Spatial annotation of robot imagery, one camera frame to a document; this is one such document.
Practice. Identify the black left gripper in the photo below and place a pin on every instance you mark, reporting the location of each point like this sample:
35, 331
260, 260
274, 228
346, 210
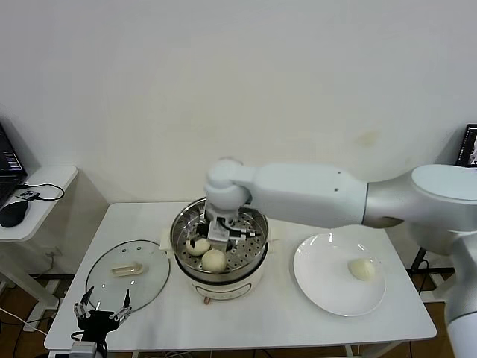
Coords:
97, 322

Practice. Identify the white side table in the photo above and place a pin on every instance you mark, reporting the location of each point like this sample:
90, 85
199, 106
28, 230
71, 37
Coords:
439, 292
48, 186

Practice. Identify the white steamed baozi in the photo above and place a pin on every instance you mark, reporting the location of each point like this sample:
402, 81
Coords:
361, 269
214, 261
199, 247

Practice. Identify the open black laptop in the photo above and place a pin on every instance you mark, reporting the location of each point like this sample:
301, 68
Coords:
469, 145
9, 164

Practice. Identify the cream electric cooker base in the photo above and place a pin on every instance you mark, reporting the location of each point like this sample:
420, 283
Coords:
223, 289

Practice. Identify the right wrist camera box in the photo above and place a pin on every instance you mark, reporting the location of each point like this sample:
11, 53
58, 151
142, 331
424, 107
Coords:
218, 233

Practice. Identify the black computer mouse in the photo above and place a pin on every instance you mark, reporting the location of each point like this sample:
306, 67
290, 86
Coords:
14, 214

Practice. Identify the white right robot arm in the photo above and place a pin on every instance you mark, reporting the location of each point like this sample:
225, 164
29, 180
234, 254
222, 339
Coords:
316, 194

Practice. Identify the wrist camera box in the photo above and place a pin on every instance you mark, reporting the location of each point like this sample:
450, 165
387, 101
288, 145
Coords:
87, 350
218, 233

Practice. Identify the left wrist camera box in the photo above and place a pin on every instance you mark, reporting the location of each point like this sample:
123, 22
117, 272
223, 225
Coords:
87, 350

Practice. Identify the white round plate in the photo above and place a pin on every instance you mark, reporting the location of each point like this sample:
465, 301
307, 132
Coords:
324, 276

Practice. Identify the small black usb hub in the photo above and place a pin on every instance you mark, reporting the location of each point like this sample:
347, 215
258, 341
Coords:
28, 194

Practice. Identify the stainless steel steamer basket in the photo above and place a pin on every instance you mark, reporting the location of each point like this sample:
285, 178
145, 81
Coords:
257, 246

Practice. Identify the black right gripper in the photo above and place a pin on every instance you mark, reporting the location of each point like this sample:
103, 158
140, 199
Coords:
203, 229

